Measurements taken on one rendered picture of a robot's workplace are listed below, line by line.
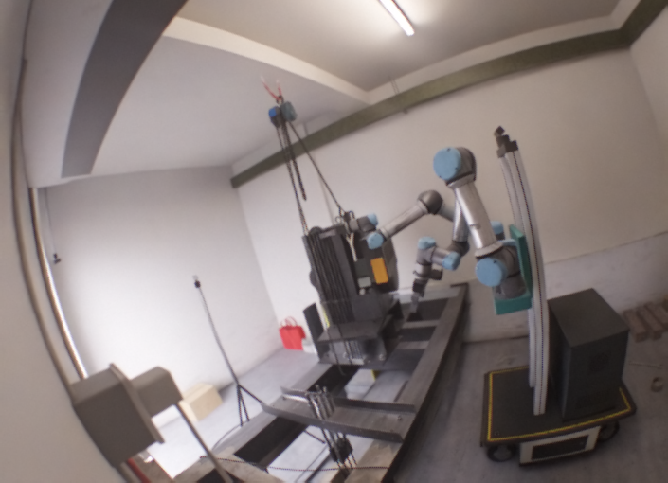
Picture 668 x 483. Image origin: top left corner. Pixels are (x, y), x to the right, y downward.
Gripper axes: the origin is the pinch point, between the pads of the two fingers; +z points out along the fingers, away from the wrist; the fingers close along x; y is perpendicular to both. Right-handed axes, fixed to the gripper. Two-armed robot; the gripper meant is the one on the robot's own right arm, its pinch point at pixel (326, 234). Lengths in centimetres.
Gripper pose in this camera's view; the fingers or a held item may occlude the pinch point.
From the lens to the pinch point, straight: 169.8
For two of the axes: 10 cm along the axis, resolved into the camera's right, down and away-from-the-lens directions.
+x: 2.6, -0.9, 9.6
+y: 3.0, 9.5, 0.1
